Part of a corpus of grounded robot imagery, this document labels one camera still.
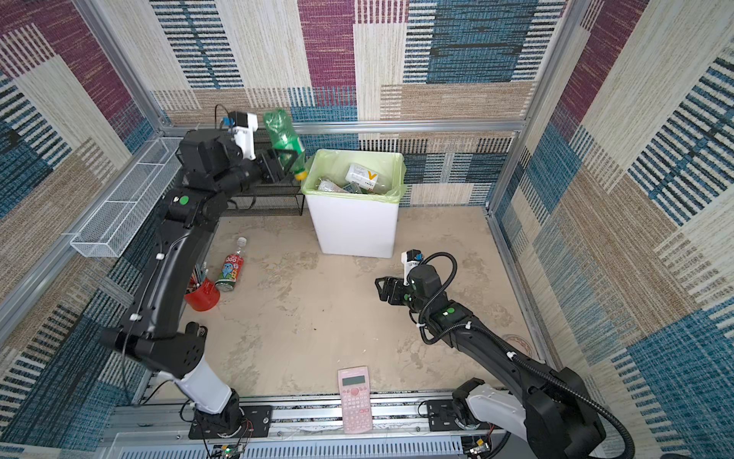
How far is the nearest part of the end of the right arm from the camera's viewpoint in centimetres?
73

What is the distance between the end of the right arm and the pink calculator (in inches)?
9.2

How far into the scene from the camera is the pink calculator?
739 mm
